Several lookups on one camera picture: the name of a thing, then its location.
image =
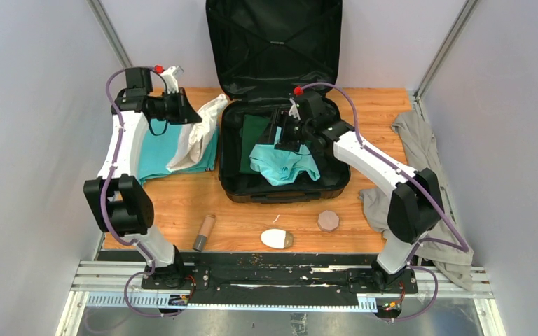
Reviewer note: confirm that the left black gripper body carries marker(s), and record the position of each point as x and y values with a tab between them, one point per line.
167	107

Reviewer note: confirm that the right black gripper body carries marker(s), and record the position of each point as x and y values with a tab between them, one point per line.
293	132

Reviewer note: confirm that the dark green shirt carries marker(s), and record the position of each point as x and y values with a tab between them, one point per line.
253	127

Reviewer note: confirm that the white shirt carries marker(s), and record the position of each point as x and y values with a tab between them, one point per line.
194	138

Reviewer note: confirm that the light mint shirt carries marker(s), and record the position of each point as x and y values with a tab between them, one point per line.
285	164

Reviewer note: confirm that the teal shirt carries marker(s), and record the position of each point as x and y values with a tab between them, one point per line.
158	150

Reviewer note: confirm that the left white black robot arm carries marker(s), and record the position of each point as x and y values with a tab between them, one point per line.
117	200

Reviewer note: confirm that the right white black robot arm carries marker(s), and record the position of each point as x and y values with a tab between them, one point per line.
415	205

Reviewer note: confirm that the black open suitcase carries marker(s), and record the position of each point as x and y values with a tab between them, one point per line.
262	50

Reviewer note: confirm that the white round compact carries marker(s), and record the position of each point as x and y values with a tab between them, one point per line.
277	238

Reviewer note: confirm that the brown grey cylinder bottle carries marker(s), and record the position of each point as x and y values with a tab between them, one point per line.
204	233

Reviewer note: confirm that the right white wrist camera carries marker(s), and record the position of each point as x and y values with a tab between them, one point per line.
293	110

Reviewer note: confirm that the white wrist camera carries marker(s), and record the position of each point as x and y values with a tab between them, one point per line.
293	110
170	77

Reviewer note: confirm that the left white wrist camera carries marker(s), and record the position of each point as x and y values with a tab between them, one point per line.
170	77

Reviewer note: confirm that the left aluminium corner post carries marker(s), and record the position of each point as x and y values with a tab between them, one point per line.
107	27

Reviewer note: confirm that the aluminium corner post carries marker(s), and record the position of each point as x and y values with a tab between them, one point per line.
448	42
107	27

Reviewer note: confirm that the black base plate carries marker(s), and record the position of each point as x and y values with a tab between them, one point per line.
272	280

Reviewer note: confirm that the aluminium rail frame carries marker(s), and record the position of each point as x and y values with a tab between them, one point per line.
96	306

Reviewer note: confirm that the right aluminium corner post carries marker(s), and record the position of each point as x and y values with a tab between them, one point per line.
448	42

